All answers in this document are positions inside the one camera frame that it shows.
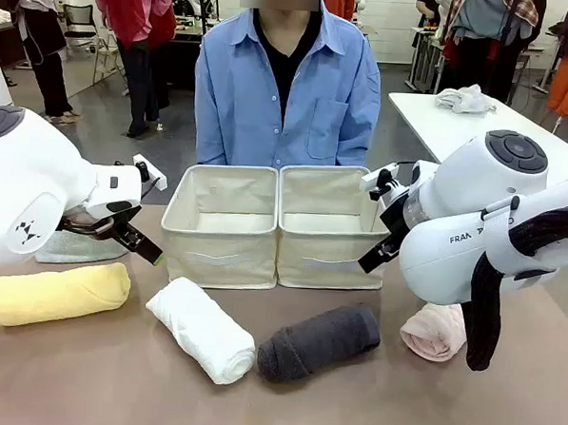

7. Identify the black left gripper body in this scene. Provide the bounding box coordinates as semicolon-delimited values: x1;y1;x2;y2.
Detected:
102;201;147;255

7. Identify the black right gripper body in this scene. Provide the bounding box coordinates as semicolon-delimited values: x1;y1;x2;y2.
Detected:
378;182;414;251

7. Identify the teal towel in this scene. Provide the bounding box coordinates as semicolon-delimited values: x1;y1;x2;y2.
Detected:
33;230;131;269

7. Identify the pink towel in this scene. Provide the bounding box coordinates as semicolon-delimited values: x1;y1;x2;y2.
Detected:
398;299;470;365

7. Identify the white towel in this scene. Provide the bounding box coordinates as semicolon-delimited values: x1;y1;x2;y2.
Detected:
141;274;261;388

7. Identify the dark grey towel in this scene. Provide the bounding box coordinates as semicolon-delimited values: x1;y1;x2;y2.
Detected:
254;297;384;389

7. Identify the yellow towel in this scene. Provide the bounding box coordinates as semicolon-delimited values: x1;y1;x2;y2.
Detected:
0;256;133;335

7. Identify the cream fabric storage basket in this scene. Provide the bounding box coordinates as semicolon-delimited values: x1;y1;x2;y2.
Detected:
157;162;284;293
272;162;396;294

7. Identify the white side table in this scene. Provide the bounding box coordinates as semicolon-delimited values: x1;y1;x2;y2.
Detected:
382;89;568;190

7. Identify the white crumpled cloth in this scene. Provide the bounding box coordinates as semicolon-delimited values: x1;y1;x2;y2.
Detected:
433;82;499;117

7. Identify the grey metal background table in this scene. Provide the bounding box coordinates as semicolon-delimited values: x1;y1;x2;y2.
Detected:
403;24;448;95

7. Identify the person torso blue shirt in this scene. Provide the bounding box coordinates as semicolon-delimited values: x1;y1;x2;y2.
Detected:
189;1;387;176

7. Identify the bystander in red jacket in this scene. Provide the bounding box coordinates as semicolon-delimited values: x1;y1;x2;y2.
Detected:
86;0;179;141

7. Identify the bystander in dark trousers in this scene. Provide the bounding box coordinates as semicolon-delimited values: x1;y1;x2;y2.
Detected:
482;0;550;109

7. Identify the bystander in black clothes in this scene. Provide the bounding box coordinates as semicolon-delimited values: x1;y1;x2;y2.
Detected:
0;0;87;126

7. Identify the black mesh office chair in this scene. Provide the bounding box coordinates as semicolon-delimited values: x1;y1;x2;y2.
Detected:
60;2;105;55

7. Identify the hanging blue shirt plaid scarf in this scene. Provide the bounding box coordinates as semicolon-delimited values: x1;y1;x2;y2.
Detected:
442;0;540;47

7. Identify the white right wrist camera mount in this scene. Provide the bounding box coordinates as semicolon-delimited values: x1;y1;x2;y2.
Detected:
359;162;402;203

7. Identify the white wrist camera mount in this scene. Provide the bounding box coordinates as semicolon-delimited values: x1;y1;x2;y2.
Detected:
131;153;169;192
359;162;402;203

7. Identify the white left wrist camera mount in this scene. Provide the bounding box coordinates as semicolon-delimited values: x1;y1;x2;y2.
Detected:
131;153;169;192

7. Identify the black sleeved cable bundle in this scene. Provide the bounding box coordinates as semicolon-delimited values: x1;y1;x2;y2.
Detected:
464;195;568;377

